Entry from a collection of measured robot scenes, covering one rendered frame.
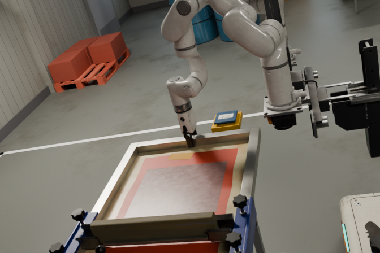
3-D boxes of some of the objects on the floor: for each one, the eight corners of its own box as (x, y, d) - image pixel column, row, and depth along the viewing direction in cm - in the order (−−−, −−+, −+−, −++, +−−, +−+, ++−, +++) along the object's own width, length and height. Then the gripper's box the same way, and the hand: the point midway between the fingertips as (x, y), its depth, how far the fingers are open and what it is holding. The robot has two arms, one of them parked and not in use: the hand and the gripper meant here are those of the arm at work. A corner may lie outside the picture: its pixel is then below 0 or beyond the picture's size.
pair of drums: (185, 35, 715) (168, -25, 675) (265, 19, 676) (253, -45, 636) (172, 53, 644) (154, -12, 604) (261, 36, 605) (247, -34, 565)
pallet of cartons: (85, 64, 717) (76, 40, 700) (130, 54, 696) (122, 30, 679) (56, 93, 619) (44, 66, 603) (107, 83, 598) (97, 56, 581)
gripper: (178, 97, 192) (189, 133, 200) (168, 117, 178) (180, 154, 185) (194, 95, 190) (204, 131, 198) (186, 114, 175) (198, 152, 183)
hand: (192, 139), depth 191 cm, fingers open, 6 cm apart
